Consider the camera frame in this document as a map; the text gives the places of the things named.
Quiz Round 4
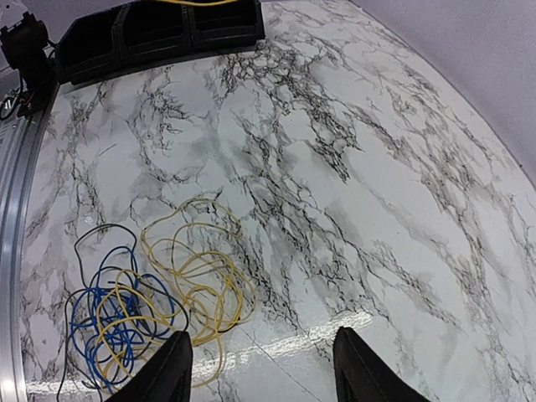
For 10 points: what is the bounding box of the black divided storage bin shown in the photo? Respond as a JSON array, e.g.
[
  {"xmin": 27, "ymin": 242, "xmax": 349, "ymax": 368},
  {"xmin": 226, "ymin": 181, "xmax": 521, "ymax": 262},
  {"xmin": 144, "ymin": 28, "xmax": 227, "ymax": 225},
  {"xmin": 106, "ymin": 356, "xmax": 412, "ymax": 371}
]
[{"xmin": 55, "ymin": 1, "xmax": 265, "ymax": 84}]

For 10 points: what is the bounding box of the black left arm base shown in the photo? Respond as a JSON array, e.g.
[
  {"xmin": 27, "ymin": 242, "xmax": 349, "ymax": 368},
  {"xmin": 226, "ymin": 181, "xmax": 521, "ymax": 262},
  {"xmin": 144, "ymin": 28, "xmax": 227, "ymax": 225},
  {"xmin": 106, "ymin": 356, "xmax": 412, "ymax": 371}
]
[{"xmin": 1, "ymin": 12, "xmax": 58, "ymax": 121}]

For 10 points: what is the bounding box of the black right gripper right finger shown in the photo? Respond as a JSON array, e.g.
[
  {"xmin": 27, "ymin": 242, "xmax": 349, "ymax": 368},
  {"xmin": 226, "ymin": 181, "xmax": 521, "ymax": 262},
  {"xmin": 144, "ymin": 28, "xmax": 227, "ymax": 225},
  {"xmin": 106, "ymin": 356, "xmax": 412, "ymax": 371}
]
[{"xmin": 332, "ymin": 327, "xmax": 428, "ymax": 402}]

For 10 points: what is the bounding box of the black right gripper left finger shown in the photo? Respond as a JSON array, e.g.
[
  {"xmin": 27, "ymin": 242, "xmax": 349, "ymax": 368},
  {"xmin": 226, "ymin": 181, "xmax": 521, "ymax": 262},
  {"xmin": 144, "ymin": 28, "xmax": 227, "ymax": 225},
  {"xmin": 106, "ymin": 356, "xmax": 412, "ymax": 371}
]
[{"xmin": 108, "ymin": 331, "xmax": 193, "ymax": 402}]

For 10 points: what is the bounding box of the yellow cable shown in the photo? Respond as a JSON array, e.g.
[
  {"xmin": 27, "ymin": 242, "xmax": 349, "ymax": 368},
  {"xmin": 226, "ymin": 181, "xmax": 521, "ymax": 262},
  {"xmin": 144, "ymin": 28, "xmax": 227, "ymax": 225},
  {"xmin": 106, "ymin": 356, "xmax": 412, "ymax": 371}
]
[{"xmin": 94, "ymin": 199, "xmax": 256, "ymax": 393}]

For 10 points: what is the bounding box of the blue cable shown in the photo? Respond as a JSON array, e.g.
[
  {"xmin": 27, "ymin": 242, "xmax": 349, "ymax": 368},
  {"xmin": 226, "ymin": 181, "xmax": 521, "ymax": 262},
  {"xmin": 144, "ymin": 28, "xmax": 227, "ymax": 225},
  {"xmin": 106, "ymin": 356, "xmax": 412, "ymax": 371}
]
[{"xmin": 70, "ymin": 245, "xmax": 177, "ymax": 390}]

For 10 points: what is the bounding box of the black cable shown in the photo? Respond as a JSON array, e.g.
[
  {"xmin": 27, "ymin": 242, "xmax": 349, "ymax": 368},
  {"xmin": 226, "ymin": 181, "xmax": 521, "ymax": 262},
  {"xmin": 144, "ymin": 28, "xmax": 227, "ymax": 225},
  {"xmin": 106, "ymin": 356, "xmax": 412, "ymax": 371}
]
[{"xmin": 56, "ymin": 223, "xmax": 189, "ymax": 402}]

